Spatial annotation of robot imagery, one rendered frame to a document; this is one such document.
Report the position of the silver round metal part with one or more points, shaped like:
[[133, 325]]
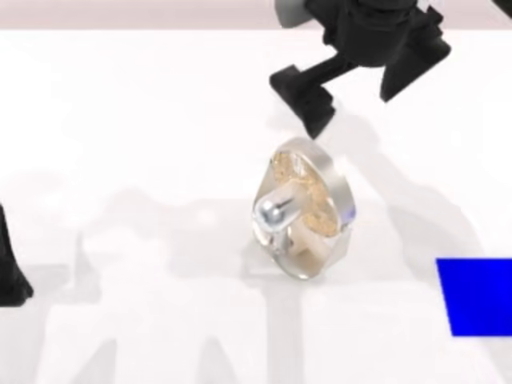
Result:
[[304, 208]]

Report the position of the blue square patch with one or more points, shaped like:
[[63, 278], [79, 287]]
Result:
[[478, 296]]

